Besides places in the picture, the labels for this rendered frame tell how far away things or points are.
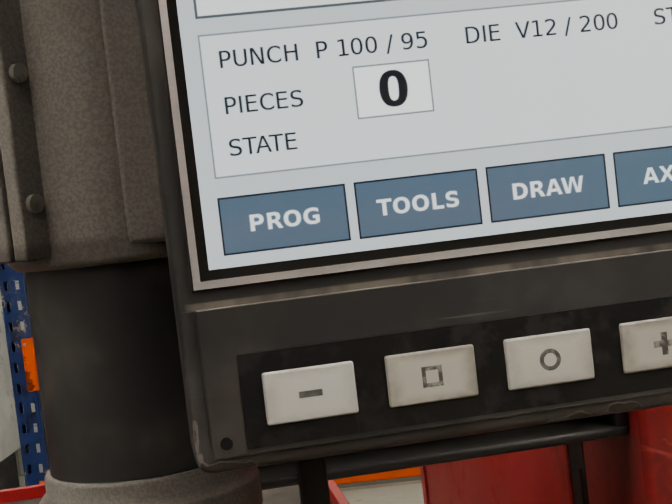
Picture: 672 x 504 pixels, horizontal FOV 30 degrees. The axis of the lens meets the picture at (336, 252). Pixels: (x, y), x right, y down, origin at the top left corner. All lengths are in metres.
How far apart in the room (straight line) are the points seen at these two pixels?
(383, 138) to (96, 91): 0.16
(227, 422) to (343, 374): 0.05
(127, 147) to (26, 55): 0.07
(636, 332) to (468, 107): 0.12
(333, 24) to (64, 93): 0.16
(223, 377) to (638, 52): 0.22
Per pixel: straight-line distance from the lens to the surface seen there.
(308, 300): 0.50
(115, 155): 0.61
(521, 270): 0.52
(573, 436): 0.95
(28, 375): 3.14
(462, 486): 1.56
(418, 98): 0.51
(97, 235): 0.61
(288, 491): 1.58
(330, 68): 0.51
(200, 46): 0.50
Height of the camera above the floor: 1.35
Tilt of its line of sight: 3 degrees down
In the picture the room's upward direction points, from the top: 7 degrees counter-clockwise
